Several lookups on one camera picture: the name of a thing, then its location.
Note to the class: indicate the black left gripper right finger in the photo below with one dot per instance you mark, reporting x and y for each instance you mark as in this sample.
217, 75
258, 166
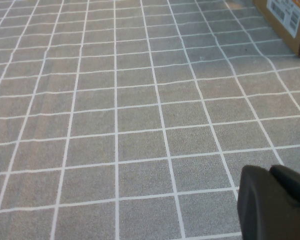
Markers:
297, 187

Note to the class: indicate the grey white-checked tablecloth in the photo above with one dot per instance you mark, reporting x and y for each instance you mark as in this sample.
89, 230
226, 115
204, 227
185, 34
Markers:
115, 125

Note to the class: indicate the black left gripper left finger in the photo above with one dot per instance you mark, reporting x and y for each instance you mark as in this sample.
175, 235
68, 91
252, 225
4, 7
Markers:
265, 212

